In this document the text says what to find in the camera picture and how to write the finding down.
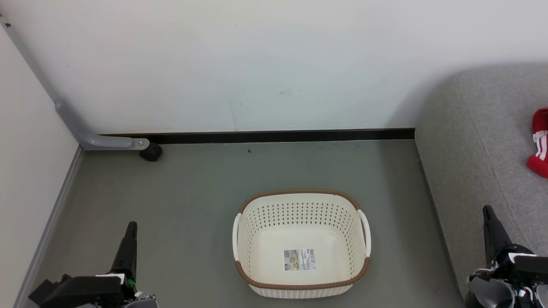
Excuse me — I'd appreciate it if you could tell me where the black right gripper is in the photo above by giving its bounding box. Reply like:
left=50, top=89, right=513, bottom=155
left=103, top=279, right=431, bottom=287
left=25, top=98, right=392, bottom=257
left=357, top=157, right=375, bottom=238
left=483, top=205, right=548, bottom=287

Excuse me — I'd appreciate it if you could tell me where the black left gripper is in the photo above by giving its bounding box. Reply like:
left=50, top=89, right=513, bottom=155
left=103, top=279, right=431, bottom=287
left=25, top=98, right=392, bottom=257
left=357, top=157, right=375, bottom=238
left=28, top=221, right=138, bottom=308

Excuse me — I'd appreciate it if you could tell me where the red garment with white panel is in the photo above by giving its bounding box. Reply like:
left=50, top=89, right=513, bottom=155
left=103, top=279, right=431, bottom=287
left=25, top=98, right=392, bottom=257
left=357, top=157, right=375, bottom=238
left=527, top=107, right=548, bottom=179

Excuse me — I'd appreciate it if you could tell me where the grey fabric sofa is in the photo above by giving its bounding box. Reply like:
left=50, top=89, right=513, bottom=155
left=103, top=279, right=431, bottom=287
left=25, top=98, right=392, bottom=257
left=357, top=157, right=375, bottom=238
left=414, top=63, right=548, bottom=300

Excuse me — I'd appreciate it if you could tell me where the grey skirting strip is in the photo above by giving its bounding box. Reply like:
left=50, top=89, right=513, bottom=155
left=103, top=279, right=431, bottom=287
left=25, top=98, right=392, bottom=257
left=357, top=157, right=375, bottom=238
left=13, top=145, right=83, bottom=308

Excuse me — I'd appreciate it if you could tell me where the black caster wheel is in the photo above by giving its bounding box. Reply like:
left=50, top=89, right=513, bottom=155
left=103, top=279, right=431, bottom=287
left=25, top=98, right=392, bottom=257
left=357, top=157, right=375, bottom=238
left=139, top=143, right=163, bottom=162

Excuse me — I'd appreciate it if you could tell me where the white perforated basket brown rim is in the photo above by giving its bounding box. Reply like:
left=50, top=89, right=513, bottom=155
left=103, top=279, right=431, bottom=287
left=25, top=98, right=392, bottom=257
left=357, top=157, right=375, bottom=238
left=232, top=190, right=372, bottom=299

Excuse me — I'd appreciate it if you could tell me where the paper product label sticker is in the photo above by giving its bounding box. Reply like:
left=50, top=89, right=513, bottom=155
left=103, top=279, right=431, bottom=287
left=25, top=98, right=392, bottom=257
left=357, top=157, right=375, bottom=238
left=283, top=248, right=318, bottom=272

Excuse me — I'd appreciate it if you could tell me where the black baseboard strip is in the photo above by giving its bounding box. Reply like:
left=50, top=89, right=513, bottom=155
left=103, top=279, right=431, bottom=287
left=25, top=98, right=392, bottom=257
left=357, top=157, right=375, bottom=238
left=101, top=127, right=415, bottom=145

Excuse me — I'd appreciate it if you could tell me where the grey metal leg bracket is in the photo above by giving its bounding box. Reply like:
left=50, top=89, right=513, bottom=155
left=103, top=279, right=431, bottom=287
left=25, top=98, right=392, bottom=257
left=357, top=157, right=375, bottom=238
left=54, top=100, right=150, bottom=151

